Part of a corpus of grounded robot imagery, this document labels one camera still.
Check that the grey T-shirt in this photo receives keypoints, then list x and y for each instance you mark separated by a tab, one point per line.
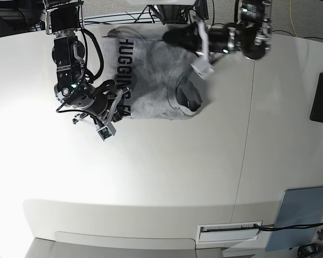
157	74

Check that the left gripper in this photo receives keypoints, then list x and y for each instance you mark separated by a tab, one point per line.
219	40

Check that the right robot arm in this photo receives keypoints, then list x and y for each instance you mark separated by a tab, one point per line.
70	54

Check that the blue-grey flat pad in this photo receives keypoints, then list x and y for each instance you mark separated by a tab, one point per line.
300	206

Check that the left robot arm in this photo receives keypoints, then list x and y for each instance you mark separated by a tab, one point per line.
249	34

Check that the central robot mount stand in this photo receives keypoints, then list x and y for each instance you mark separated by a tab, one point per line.
179	12

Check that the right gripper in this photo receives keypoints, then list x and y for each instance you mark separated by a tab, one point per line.
103	106

